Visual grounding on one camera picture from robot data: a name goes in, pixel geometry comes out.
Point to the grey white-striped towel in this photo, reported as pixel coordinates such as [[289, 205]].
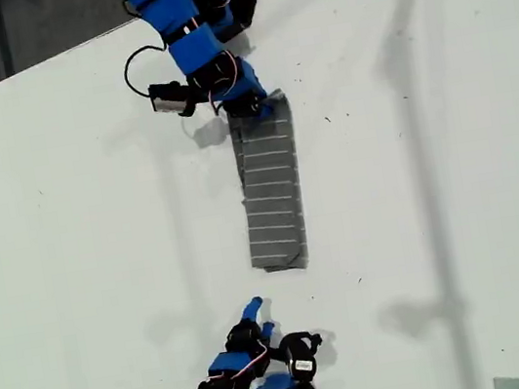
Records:
[[271, 192]]

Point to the black camera stalk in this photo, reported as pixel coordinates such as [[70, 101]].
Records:
[[191, 98], [275, 352]]

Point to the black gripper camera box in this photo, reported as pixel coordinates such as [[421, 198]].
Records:
[[303, 367], [168, 101]]

